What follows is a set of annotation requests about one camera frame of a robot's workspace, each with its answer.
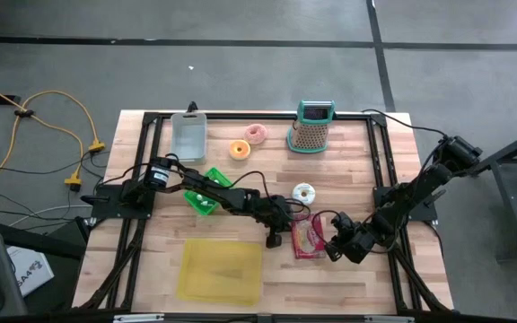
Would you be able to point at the red popcorn packet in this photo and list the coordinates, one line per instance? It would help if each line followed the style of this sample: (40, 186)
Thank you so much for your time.
(308, 238)

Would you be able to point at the pink sprinkled donut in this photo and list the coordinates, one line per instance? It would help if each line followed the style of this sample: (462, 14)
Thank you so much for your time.
(248, 137)

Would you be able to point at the teal metal box grater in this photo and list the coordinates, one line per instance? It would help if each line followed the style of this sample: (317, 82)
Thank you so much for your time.
(308, 134)

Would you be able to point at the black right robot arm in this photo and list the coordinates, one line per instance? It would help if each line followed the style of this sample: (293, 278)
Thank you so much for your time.
(420, 188)

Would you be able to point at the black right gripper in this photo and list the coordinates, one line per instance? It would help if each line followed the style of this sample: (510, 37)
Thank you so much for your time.
(355, 240)

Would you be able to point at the orange donut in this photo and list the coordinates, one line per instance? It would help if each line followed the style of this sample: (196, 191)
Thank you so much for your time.
(233, 150)

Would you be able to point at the green plastic tray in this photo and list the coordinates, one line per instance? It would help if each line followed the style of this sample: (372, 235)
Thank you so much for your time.
(216, 175)

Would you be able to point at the white printed box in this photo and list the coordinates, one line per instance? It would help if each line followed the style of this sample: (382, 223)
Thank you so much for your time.
(29, 269)

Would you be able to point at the black aluminium table frame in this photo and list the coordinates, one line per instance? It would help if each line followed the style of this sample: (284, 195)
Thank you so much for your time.
(263, 116)

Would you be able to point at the white sprinkled donut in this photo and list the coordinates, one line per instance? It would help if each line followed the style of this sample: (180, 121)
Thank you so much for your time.
(295, 193)

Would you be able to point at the yellow plastic tray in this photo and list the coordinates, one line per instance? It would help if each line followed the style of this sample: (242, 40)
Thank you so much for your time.
(218, 271)

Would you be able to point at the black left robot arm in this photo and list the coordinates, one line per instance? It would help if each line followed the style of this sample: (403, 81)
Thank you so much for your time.
(213, 193)

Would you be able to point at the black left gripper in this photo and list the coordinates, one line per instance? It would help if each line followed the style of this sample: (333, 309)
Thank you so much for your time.
(269, 211)

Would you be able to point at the clear grey plastic bin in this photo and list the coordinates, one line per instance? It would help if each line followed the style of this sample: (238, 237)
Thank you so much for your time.
(189, 134)

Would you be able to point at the small black bracket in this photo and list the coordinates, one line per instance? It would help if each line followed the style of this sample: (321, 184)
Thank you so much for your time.
(191, 107)

